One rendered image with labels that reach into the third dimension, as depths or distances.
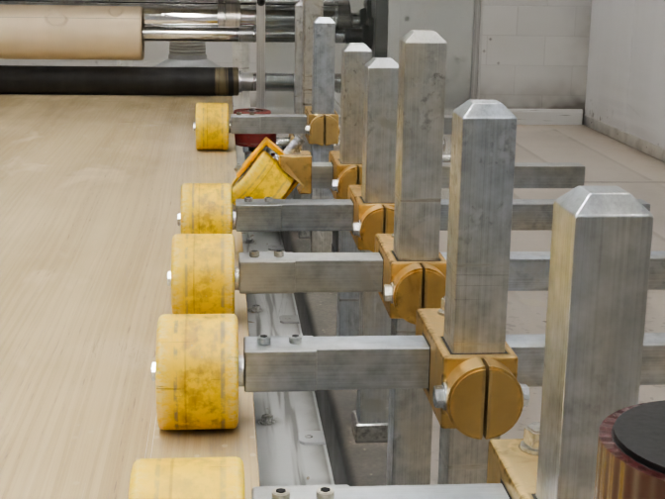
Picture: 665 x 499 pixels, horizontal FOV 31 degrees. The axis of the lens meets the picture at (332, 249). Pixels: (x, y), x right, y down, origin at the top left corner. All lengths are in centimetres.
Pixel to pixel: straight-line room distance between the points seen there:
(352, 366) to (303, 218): 50
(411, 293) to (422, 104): 16
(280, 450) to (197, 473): 94
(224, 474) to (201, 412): 23
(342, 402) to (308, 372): 64
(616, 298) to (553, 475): 9
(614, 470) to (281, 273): 79
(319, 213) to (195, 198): 14
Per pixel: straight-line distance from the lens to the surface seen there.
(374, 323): 131
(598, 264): 53
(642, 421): 31
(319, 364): 83
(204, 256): 105
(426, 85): 101
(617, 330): 54
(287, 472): 147
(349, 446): 134
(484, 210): 78
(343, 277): 108
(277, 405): 168
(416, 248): 103
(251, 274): 107
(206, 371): 81
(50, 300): 118
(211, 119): 203
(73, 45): 284
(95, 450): 83
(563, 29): 949
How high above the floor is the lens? 122
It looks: 14 degrees down
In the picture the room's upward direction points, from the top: 1 degrees clockwise
